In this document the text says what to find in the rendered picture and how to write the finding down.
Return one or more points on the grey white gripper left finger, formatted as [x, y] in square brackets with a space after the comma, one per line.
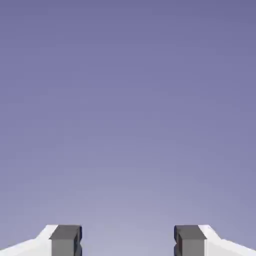
[63, 243]

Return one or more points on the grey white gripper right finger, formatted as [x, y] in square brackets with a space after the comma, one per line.
[192, 243]

